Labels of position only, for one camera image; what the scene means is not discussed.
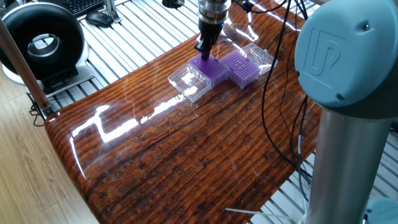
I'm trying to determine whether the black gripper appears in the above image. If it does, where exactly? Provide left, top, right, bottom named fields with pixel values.
left=194, top=19, right=224, bottom=62

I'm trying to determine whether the purple tip holder clear lid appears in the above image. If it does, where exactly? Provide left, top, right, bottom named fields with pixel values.
left=218, top=42, right=279, bottom=90
left=167, top=53, right=230, bottom=103

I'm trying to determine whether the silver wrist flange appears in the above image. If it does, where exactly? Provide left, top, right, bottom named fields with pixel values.
left=197, top=0, right=233, bottom=24

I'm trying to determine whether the black round disc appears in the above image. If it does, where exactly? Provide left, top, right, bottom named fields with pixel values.
left=161, top=0, right=185, bottom=9

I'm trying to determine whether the glossy wood grain sheet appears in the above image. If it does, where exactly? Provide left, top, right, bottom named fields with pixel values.
left=44, top=0, right=323, bottom=224

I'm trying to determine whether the black computer mouse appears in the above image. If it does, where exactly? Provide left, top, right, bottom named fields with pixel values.
left=85, top=11, right=114, bottom=28

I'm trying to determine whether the black computer keyboard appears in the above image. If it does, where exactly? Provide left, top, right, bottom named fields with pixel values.
left=58, top=0, right=106, bottom=17

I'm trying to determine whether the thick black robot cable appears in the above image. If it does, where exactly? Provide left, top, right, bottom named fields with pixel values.
left=289, top=0, right=312, bottom=203
left=233, top=0, right=312, bottom=178

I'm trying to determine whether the small aluminium bracket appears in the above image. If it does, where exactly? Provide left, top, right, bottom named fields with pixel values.
left=103, top=0, right=122, bottom=24

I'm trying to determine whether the thin cable grey sleeve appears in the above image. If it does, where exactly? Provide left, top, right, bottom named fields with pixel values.
left=278, top=6, right=317, bottom=187

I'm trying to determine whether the black cable bundle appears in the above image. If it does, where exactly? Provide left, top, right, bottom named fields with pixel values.
left=29, top=93, right=47, bottom=128

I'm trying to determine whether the brown frame post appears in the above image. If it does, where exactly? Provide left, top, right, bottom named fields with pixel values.
left=0, top=17, right=54, bottom=118

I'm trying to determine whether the black ring-shaped fan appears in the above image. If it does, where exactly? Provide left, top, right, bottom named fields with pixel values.
left=0, top=1, right=94, bottom=96

